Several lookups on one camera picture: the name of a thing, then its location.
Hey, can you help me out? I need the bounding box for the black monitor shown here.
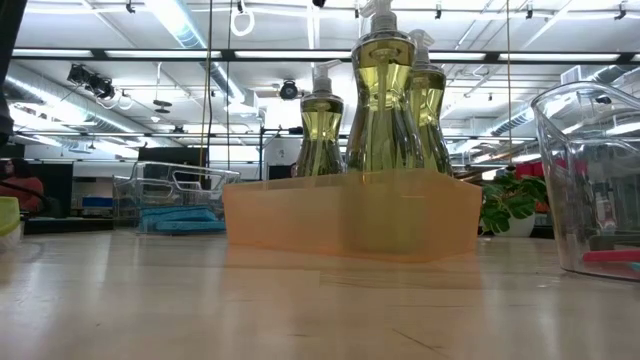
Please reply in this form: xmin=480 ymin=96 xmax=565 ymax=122
xmin=137 ymin=146 xmax=210 ymax=171

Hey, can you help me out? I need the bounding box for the green dish brush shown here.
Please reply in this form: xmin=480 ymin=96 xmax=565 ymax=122
xmin=0 ymin=196 xmax=22 ymax=251

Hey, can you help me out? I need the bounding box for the white cable loop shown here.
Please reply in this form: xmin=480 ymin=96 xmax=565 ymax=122
xmin=229 ymin=8 xmax=256 ymax=38

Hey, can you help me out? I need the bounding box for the green potted plant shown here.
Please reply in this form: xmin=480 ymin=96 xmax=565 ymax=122
xmin=479 ymin=169 xmax=551 ymax=239

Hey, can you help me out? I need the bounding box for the clear plastic bin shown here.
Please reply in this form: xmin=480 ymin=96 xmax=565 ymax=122
xmin=530 ymin=80 xmax=640 ymax=281
xmin=112 ymin=160 xmax=242 ymax=235

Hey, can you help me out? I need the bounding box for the black overhead light bar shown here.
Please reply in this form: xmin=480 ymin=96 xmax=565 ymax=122
xmin=12 ymin=48 xmax=640 ymax=64

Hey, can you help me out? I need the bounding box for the person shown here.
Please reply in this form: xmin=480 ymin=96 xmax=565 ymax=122
xmin=0 ymin=158 xmax=45 ymax=214

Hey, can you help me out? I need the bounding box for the silver ceiling duct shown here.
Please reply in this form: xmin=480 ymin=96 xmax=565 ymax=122
xmin=144 ymin=0 xmax=246 ymax=101

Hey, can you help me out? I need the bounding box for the hanging black cable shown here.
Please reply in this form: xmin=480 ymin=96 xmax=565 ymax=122
xmin=199 ymin=0 xmax=214 ymax=171
xmin=225 ymin=0 xmax=234 ymax=171
xmin=505 ymin=0 xmax=513 ymax=169

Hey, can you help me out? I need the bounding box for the black ceiling camera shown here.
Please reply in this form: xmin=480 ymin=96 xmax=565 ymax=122
xmin=66 ymin=63 xmax=117 ymax=101
xmin=278 ymin=79 xmax=300 ymax=101

